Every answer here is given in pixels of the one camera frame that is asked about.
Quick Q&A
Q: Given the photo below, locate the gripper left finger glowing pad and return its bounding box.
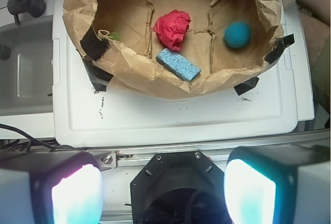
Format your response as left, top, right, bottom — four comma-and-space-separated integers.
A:
1, 151, 104, 223

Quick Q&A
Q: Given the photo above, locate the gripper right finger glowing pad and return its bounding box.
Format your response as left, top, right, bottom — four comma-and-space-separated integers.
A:
224, 145, 330, 223

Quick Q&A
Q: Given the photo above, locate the blue felt ball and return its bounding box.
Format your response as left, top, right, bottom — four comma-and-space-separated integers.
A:
224, 22, 251, 49

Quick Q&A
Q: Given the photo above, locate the crumpled red paper ball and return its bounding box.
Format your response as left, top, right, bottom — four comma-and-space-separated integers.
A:
153, 9, 191, 51

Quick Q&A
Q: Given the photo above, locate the white plastic bin lid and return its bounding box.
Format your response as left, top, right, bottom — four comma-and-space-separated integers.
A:
53, 0, 314, 147

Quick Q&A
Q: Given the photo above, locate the grey sink basin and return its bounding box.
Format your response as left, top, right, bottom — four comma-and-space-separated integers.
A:
1, 16, 53, 116

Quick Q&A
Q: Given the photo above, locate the blue sponge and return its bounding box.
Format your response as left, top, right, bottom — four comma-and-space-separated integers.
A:
156, 48, 201, 82

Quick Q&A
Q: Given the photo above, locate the green felt toy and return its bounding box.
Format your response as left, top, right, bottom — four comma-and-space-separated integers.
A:
110, 32, 120, 41

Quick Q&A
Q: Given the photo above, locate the brown paper bag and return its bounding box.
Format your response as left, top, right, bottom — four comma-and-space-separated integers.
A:
63, 0, 293, 99

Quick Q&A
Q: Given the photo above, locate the dark grey faucet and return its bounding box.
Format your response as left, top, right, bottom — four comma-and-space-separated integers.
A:
7, 0, 46, 25

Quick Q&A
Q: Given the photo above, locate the aluminium rail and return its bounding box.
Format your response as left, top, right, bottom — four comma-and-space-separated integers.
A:
87, 130, 331, 168

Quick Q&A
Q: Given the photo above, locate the black cable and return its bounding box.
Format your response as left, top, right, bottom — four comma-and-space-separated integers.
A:
0, 123, 76, 153

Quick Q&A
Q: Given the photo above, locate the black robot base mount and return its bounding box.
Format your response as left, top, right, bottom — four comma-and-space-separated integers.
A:
130, 151, 232, 223

